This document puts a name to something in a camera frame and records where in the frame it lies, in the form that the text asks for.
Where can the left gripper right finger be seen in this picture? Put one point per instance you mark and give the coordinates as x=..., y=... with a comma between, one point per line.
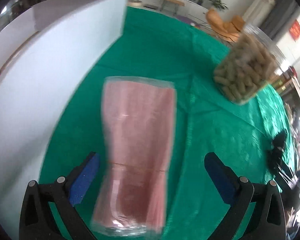
x=268, y=218

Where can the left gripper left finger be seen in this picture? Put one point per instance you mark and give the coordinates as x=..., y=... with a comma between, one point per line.
x=36, y=218

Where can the pink cloths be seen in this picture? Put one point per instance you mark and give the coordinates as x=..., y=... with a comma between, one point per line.
x=138, y=116

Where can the black beaded scrunchie bundle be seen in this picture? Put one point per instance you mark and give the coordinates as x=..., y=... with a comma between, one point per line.
x=275, y=156

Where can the green tablecloth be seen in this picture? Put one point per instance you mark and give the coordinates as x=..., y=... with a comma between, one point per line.
x=159, y=47

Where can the wooden railing furniture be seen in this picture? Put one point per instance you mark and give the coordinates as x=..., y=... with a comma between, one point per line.
x=288, y=87

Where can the clear jar of snacks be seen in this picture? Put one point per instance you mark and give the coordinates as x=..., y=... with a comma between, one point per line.
x=251, y=64

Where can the white cardboard box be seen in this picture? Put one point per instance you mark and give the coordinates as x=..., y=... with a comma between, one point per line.
x=45, y=53

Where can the orange butterfly chair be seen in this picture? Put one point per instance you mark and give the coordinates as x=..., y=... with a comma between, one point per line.
x=228, y=31

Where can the white standing air conditioner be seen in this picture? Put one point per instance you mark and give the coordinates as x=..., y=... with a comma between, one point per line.
x=258, y=12

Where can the purple floor mat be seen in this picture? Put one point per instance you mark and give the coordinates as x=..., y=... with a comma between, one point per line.
x=186, y=20

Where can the green potted plant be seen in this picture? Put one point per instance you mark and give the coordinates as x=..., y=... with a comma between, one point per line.
x=218, y=5

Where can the oval wooden floor board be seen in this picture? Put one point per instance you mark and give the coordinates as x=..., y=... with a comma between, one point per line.
x=135, y=3

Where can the red wall hanging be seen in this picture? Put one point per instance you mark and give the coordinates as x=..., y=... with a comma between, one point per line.
x=294, y=30

